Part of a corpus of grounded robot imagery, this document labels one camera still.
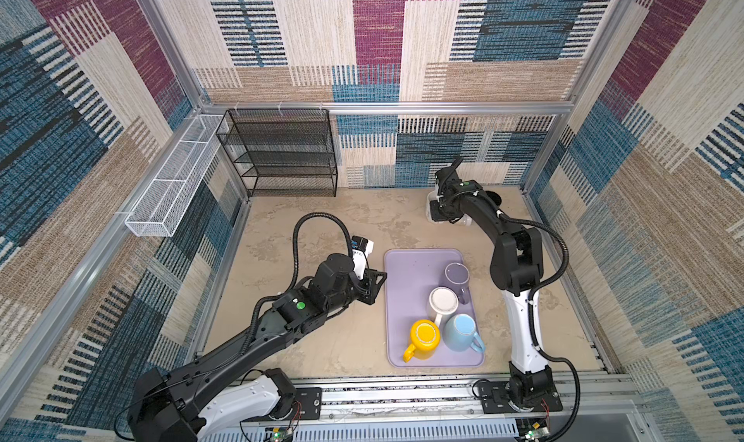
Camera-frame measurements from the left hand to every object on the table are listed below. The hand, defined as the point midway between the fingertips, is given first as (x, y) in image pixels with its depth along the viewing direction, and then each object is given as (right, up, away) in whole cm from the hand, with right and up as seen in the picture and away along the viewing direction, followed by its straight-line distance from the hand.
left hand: (385, 271), depth 73 cm
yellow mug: (+10, -17, +2) cm, 20 cm away
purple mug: (+21, -4, +13) cm, 25 cm away
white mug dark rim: (+17, -11, +11) cm, 23 cm away
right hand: (+21, +14, +30) cm, 39 cm away
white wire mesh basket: (-69, +17, +21) cm, 75 cm away
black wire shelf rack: (-38, +38, +38) cm, 66 cm away
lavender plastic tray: (+9, -5, +24) cm, 26 cm away
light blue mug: (+19, -16, +2) cm, 25 cm away
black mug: (+40, +21, +33) cm, 56 cm away
